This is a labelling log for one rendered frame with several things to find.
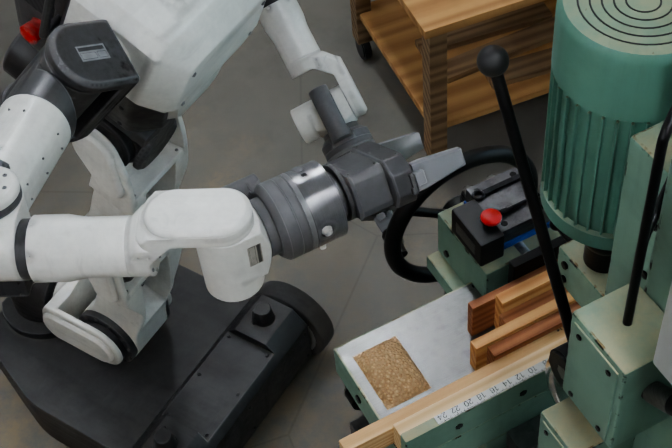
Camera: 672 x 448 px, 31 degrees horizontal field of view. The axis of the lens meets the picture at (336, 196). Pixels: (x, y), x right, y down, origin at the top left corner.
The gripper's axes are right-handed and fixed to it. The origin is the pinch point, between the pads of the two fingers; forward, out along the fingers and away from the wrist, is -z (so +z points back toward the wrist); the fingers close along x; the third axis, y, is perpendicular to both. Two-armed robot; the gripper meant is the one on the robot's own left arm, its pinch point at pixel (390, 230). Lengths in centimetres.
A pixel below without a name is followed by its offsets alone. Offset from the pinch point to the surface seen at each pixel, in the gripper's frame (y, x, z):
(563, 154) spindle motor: 36, 60, -8
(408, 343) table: 2.3, 30.9, -18.5
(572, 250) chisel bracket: 29, 37, -17
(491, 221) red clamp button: 20.6, 30.1, -8.6
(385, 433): -2, 44, -28
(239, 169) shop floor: -53, -99, 43
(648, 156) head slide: 44, 72, -13
